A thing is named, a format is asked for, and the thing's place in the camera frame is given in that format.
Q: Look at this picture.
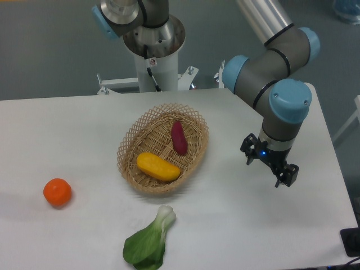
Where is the yellow mango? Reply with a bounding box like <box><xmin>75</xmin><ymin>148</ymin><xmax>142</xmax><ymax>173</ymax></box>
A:
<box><xmin>137</xmin><ymin>152</ymin><xmax>181</xmax><ymax>182</ymax></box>

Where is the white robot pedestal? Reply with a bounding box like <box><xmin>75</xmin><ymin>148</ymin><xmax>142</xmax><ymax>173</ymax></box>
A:
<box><xmin>96</xmin><ymin>13</ymin><xmax>228</xmax><ymax>95</ymax></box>

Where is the white frame at right edge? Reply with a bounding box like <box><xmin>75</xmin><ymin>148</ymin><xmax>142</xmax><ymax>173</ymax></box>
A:
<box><xmin>332</xmin><ymin>95</ymin><xmax>359</xmax><ymax>147</ymax></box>

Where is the green bok choy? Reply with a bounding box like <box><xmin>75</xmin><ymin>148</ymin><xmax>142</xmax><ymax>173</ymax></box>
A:
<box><xmin>123</xmin><ymin>205</ymin><xmax>176</xmax><ymax>269</ymax></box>

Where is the woven wicker basket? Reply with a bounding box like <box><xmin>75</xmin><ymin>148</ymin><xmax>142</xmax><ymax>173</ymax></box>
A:
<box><xmin>117</xmin><ymin>103</ymin><xmax>209</xmax><ymax>195</ymax></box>

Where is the purple sweet potato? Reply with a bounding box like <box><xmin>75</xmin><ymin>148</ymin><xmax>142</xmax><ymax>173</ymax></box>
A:
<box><xmin>171</xmin><ymin>121</ymin><xmax>188</xmax><ymax>155</ymax></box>

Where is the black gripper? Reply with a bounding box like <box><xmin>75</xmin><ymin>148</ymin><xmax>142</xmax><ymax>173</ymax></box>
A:
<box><xmin>240</xmin><ymin>133</ymin><xmax>299</xmax><ymax>188</ymax></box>

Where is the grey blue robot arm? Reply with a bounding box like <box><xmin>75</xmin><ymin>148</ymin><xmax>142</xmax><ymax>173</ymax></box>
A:
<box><xmin>92</xmin><ymin>1</ymin><xmax>320</xmax><ymax>186</ymax></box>

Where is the black device at table corner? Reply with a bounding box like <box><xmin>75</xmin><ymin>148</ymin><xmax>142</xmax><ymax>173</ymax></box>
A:
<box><xmin>340</xmin><ymin>227</ymin><xmax>359</xmax><ymax>257</ymax></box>

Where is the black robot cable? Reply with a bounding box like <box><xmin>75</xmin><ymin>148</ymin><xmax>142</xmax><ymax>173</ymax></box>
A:
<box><xmin>142</xmin><ymin>44</ymin><xmax>163</xmax><ymax>92</ymax></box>

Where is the blue object top right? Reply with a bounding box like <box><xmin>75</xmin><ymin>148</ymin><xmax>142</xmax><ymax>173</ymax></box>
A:
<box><xmin>332</xmin><ymin>0</ymin><xmax>359</xmax><ymax>25</ymax></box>

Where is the orange tangerine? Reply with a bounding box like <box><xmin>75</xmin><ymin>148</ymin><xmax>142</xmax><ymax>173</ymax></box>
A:
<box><xmin>43</xmin><ymin>178</ymin><xmax>72</xmax><ymax>208</ymax></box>

